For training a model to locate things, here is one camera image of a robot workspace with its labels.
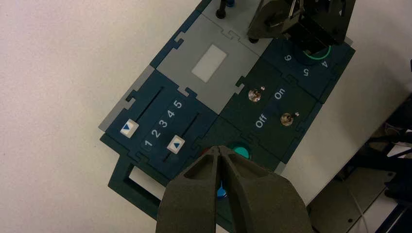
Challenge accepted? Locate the thin white cable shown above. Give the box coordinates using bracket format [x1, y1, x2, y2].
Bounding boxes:
[350, 189, 368, 233]

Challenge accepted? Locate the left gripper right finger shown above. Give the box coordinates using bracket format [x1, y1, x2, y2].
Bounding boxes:
[220, 146, 314, 233]

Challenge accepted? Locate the blue push button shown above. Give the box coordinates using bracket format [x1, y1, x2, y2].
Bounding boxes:
[216, 182, 228, 199]

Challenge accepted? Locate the black wire with plugs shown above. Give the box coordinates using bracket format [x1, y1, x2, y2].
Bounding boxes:
[216, 0, 260, 45]

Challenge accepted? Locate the grey metal base plate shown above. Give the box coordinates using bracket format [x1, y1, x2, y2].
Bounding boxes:
[307, 167, 397, 233]

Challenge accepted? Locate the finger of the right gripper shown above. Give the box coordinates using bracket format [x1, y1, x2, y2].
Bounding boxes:
[334, 0, 356, 44]
[247, 0, 300, 39]

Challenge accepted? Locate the white slider knob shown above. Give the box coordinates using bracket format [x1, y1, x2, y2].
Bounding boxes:
[167, 135, 186, 155]
[120, 119, 139, 139]

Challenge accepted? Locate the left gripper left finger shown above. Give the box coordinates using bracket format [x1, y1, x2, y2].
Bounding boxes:
[156, 146, 221, 233]

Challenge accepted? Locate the green push button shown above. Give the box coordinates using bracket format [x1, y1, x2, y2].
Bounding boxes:
[231, 145, 252, 160]

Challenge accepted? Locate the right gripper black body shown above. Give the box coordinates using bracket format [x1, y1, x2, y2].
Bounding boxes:
[290, 0, 346, 56]

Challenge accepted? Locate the metal toggle switch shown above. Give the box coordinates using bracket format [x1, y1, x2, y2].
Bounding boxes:
[248, 85, 266, 103]
[280, 112, 301, 127]

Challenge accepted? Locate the dial knob with green ring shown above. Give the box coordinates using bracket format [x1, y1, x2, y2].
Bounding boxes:
[297, 45, 332, 66]

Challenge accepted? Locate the white rectangular display panel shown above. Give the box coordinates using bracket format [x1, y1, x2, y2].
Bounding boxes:
[191, 44, 228, 83]

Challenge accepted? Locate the dark teal task board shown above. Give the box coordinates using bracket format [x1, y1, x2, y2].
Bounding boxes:
[98, 0, 356, 233]

